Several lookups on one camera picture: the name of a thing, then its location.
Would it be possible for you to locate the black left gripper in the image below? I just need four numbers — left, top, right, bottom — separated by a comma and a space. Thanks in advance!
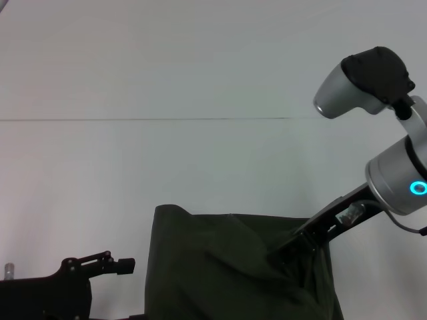
0, 250, 136, 320

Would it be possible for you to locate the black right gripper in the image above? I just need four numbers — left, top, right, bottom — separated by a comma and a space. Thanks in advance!
266, 181, 384, 267

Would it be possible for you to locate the dark green shirt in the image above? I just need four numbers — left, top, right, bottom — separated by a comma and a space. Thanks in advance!
144, 203, 345, 320

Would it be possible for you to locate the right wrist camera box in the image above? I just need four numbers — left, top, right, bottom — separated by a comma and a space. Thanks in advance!
312, 46, 416, 120

